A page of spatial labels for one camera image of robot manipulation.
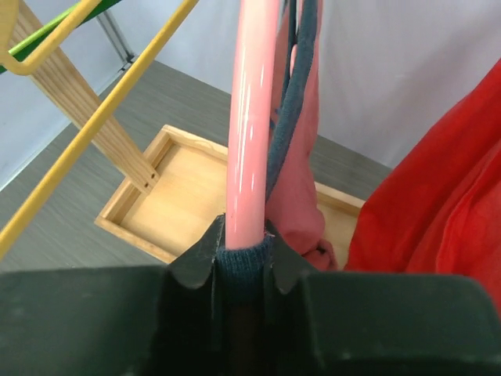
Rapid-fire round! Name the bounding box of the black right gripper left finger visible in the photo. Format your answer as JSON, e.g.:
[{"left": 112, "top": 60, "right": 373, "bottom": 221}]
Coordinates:
[{"left": 1, "top": 216, "right": 224, "bottom": 375}]

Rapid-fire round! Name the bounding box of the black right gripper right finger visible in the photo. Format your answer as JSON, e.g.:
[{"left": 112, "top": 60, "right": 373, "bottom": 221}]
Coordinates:
[{"left": 260, "top": 223, "right": 500, "bottom": 375}]

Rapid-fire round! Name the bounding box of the maroon tank top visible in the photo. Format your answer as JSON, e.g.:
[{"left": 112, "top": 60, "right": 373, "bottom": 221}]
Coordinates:
[{"left": 214, "top": 0, "right": 340, "bottom": 306}]

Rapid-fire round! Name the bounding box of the yellow hanger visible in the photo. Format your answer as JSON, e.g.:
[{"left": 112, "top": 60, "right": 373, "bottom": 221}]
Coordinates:
[{"left": 0, "top": 0, "right": 200, "bottom": 259}]

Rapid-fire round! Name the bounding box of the pink hanger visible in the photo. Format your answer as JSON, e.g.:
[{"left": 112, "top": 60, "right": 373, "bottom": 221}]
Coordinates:
[{"left": 225, "top": 0, "right": 280, "bottom": 249}]

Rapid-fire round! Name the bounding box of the dark green hanger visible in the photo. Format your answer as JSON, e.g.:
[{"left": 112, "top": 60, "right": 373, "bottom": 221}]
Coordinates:
[{"left": 1, "top": 1, "right": 117, "bottom": 76}]

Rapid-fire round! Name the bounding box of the lime green hanger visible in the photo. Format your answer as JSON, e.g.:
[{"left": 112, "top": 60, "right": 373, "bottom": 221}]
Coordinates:
[{"left": 9, "top": 1, "right": 104, "bottom": 56}]

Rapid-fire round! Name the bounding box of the red tank top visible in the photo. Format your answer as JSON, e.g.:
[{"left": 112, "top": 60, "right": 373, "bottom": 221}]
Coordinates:
[{"left": 346, "top": 65, "right": 500, "bottom": 303}]

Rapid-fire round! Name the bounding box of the wooden clothes rack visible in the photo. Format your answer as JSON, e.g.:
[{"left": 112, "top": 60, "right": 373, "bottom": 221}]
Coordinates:
[{"left": 1, "top": 1, "right": 365, "bottom": 265}]

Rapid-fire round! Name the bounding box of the aluminium frame post left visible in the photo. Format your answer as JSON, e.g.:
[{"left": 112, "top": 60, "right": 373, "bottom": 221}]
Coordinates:
[{"left": 96, "top": 11, "right": 135, "bottom": 71}]

